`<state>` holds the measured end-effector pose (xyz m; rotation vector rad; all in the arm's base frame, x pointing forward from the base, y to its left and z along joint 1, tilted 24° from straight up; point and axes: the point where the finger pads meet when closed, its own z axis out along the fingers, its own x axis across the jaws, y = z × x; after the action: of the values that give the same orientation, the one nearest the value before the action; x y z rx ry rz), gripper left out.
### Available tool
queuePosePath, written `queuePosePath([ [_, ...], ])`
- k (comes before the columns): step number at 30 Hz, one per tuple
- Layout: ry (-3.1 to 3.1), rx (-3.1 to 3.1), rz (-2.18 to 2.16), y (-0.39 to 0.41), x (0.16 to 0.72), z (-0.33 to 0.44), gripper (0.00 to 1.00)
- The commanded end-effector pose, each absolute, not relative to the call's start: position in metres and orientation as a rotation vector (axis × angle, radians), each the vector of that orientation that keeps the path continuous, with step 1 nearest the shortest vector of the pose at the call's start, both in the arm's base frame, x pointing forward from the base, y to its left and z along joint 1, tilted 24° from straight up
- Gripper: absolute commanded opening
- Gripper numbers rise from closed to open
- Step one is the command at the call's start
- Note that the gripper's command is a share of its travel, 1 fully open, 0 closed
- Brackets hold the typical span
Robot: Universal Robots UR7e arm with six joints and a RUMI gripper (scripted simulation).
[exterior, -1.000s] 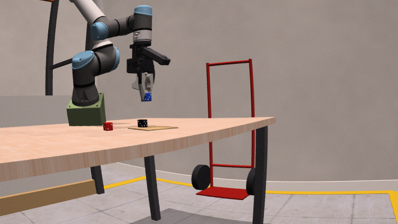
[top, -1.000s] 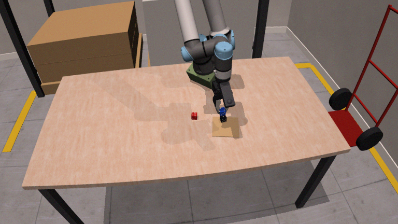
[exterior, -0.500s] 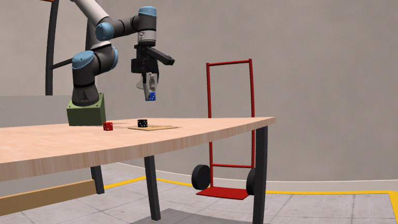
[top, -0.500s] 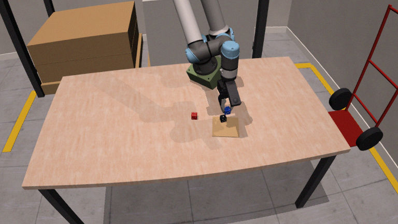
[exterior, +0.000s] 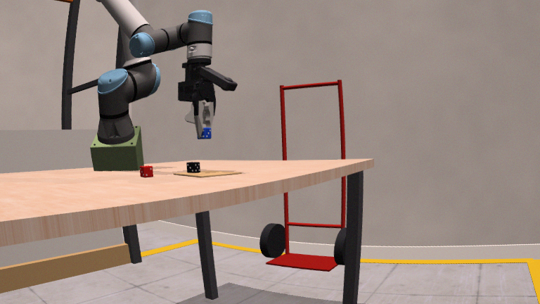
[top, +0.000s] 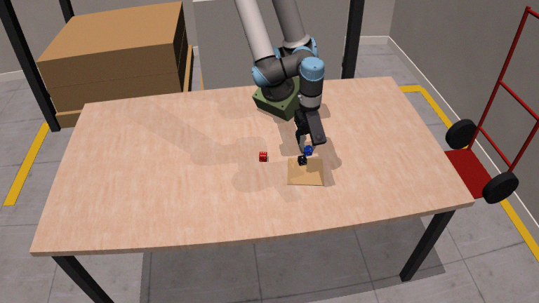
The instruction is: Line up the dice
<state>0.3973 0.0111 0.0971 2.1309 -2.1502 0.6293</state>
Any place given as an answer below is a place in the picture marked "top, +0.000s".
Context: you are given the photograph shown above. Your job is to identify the red die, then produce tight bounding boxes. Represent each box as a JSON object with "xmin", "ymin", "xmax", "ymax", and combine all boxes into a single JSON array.
[{"xmin": 259, "ymin": 151, "xmax": 267, "ymax": 162}]

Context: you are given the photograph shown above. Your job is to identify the tan flat mat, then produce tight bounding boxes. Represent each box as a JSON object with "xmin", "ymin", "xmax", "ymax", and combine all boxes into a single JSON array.
[{"xmin": 287, "ymin": 158, "xmax": 324, "ymax": 186}]

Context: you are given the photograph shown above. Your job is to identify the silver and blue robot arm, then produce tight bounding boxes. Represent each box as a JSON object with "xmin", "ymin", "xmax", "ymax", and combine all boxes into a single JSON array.
[{"xmin": 234, "ymin": 0, "xmax": 327, "ymax": 146}]

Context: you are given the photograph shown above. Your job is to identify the blue die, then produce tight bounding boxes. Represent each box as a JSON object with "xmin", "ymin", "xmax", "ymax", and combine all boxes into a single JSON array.
[{"xmin": 303, "ymin": 145, "xmax": 312, "ymax": 156}]

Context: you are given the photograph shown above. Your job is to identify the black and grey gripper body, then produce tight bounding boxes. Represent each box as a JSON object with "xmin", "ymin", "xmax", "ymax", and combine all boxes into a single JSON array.
[{"xmin": 294, "ymin": 102, "xmax": 320, "ymax": 135}]

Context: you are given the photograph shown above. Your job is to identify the black die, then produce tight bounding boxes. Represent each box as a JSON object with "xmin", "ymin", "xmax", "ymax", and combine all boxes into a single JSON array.
[{"xmin": 298, "ymin": 155, "xmax": 307, "ymax": 166}]

